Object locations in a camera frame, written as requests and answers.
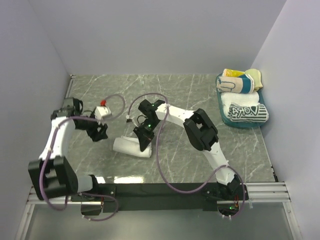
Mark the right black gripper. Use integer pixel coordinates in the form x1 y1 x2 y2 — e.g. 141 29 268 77
133 119 160 153

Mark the white terry towel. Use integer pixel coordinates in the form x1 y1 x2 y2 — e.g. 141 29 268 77
112 136 152 158

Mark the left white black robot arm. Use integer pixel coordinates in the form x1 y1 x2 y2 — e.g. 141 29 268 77
28 97 112 201

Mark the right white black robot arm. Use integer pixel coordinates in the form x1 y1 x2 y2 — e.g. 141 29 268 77
133 99 248 201

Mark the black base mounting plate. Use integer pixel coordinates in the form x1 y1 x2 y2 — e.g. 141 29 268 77
71 182 249 216

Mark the teal tray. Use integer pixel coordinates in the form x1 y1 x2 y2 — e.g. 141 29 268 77
216 89 267 129

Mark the yellow patterned rolled towel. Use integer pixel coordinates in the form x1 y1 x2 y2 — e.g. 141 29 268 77
222 68 246 78

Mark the beige teal rolled towel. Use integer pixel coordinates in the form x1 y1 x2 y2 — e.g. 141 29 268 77
216 75 255 94

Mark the black white striped rolled towel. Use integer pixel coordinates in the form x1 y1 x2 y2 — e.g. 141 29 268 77
227 103 269 123

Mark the pale yellow rolled towel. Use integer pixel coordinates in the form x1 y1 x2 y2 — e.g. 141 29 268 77
245 68 263 91

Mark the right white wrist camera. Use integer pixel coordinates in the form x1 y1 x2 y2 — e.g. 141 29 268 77
125 114 139 127

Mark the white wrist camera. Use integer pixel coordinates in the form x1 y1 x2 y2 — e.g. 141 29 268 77
125 114 139 127
94 99 112 122

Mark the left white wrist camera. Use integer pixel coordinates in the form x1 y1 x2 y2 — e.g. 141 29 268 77
94 99 112 122

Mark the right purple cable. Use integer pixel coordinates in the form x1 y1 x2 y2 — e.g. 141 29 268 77
126 92 246 219

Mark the aluminium rail frame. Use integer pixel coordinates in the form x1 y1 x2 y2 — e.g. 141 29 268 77
17 74 302 240

